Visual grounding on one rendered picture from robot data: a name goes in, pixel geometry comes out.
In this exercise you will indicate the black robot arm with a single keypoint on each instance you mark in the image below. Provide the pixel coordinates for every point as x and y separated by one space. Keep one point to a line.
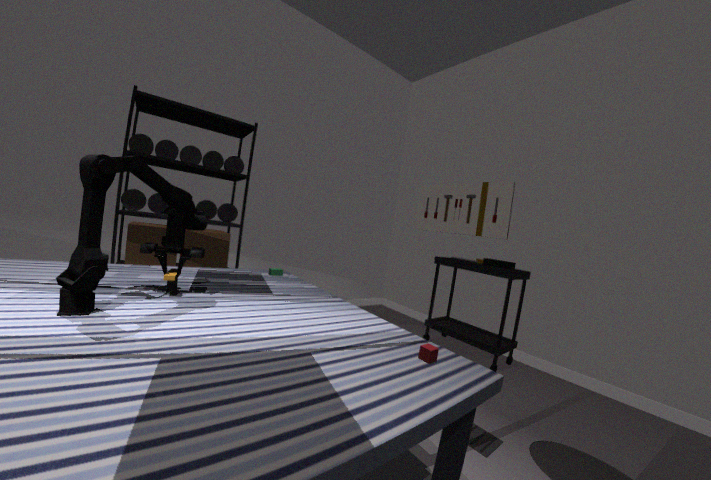
87 264

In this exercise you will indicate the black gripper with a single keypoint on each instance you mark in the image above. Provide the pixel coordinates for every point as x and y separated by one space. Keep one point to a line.
174 242

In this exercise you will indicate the small red cube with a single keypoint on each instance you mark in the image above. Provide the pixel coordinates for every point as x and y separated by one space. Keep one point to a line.
428 353

